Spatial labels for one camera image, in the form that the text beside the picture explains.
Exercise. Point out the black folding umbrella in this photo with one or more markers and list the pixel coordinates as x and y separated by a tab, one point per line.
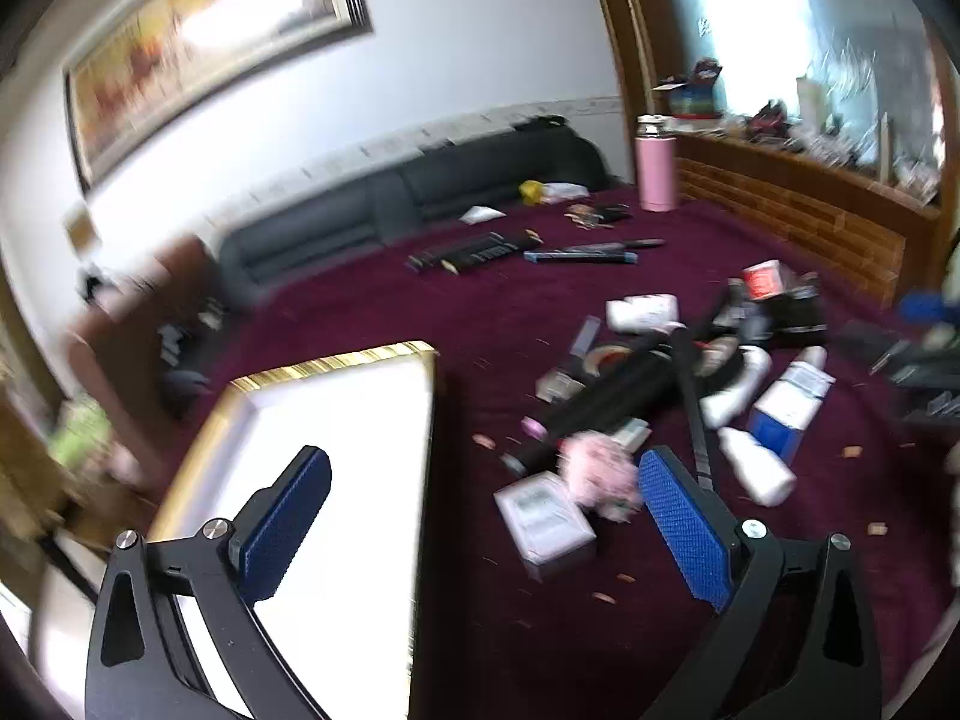
600	397

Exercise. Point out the brown chair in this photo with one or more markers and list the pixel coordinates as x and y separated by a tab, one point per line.
127	345

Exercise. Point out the white card box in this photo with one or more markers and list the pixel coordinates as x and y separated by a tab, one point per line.
544	519

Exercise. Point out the bundle of black pens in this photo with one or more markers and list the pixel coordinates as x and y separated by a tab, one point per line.
472	251

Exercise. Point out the black leather sofa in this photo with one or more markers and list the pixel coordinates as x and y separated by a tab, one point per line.
420	187

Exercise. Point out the black and silver pen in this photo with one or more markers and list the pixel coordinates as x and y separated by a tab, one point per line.
622	244

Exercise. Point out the black case with blue ends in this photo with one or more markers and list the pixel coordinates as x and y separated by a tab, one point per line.
581	257

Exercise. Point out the yellow small item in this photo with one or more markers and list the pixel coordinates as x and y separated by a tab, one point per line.
531	191

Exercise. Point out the black foil bag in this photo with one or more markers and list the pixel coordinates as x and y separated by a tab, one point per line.
791	311

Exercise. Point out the red toy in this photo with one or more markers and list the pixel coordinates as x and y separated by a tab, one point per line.
769	120

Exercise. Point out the key bunch with black case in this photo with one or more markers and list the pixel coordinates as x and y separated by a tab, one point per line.
594	214

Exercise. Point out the white paper sheet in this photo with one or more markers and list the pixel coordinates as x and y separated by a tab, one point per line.
480	214

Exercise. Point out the black slim stick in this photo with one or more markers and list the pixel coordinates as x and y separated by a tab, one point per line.
694	412

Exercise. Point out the white plastic bag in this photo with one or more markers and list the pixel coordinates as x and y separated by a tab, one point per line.
564	193

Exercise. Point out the white squeeze bottle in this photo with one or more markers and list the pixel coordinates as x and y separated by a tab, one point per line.
756	466

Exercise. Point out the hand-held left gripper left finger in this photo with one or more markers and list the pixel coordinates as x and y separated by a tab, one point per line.
289	517

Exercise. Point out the pink thermos bottle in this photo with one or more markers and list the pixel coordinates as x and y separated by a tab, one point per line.
657	169

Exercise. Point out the wooden panelled ledge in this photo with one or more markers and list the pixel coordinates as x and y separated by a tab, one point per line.
810	202

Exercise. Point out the red and white cup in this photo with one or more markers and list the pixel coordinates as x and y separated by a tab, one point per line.
765	280

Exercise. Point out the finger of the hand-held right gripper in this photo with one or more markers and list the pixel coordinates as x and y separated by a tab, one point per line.
922	307

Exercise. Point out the white curved bottle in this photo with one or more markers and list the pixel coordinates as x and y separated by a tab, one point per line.
739	386

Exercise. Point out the white box with gold rim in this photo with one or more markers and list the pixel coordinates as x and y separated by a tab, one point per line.
337	510

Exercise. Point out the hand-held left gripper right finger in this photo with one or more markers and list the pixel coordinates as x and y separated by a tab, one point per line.
686	532

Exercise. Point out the black tape roll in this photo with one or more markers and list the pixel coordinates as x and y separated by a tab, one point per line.
609	360

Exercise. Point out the blue and white carton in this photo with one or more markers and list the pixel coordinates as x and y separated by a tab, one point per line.
787	412

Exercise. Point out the white pill bottle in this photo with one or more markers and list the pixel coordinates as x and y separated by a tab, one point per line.
641	313

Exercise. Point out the colourful box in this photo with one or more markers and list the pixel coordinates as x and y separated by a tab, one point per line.
694	94

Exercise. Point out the framed painting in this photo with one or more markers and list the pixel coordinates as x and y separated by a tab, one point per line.
202	37

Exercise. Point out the wooden window frame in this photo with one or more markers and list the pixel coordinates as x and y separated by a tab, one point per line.
626	52

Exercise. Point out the pink fluffy flower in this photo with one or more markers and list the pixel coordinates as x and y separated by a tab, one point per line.
600	474

